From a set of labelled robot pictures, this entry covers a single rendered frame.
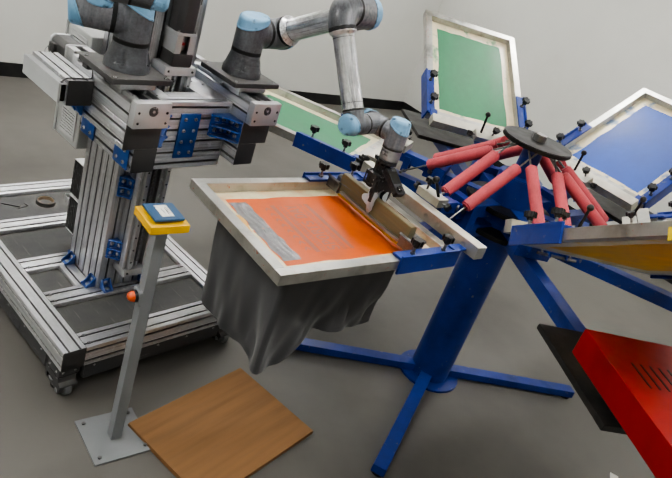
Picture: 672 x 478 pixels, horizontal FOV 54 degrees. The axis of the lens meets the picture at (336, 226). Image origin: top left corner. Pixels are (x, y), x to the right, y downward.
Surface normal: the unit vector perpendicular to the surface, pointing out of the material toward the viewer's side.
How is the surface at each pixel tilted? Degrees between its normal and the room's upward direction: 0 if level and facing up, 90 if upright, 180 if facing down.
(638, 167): 32
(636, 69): 90
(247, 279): 91
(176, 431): 0
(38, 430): 0
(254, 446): 0
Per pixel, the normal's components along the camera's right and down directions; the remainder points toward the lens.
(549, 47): -0.76, 0.05
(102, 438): 0.30, -0.85
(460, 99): 0.32, -0.47
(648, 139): -0.15, -0.70
